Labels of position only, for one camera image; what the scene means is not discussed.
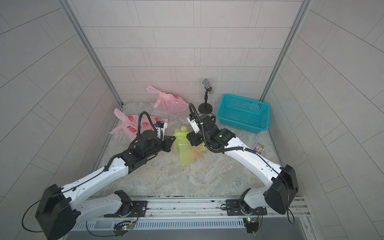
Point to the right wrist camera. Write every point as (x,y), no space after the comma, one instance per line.
(194,125)

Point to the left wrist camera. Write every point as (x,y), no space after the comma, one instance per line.
(160,125)

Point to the right circuit board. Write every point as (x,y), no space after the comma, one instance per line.
(252,225)

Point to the circuit board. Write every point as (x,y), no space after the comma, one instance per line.
(252,225)
(120,229)

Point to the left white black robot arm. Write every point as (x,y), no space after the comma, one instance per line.
(62,208)

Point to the microphone on black stand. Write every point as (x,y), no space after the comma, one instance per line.
(206,108)

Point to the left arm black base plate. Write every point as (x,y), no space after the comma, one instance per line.
(130,210)

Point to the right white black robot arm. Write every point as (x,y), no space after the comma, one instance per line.
(280,183)

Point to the plain pink plastic bag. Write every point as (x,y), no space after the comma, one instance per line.
(168,102)

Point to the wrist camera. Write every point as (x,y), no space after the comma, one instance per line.
(194,125)
(160,125)

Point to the teal plastic basket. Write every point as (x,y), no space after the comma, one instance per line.
(244,114)

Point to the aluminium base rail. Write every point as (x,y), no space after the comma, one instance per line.
(185,207)

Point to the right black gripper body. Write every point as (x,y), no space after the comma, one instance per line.
(202,136)

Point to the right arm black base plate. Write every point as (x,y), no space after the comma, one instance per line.
(232,207)

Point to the pink strawberry print plastic bag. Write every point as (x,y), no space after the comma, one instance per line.
(129,126)

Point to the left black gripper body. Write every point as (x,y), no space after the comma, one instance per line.
(158,146)

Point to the left circuit board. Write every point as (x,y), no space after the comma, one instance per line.
(120,229)

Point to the yellow-green plastic bag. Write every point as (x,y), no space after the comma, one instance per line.
(186,152)

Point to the small printed card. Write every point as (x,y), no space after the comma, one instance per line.
(259,148)

